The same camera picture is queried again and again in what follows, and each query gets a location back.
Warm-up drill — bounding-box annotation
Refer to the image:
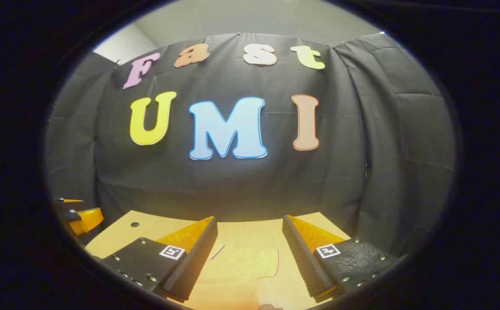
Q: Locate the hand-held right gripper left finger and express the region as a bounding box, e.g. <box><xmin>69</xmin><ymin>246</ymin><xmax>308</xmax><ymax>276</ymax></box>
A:
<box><xmin>91</xmin><ymin>215</ymin><xmax>219</xmax><ymax>303</ymax></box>

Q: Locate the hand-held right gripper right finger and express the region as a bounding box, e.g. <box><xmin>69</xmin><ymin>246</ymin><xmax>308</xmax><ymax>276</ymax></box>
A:
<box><xmin>282</xmin><ymin>214</ymin><xmax>408</xmax><ymax>303</ymax></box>

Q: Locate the orange T-shirt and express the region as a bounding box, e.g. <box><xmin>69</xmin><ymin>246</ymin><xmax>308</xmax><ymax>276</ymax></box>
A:
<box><xmin>188</xmin><ymin>243</ymin><xmax>281</xmax><ymax>310</ymax></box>

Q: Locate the black backdrop cloth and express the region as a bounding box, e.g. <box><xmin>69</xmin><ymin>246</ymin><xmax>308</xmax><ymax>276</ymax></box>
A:
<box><xmin>46</xmin><ymin>32</ymin><xmax>457</xmax><ymax>259</ymax></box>

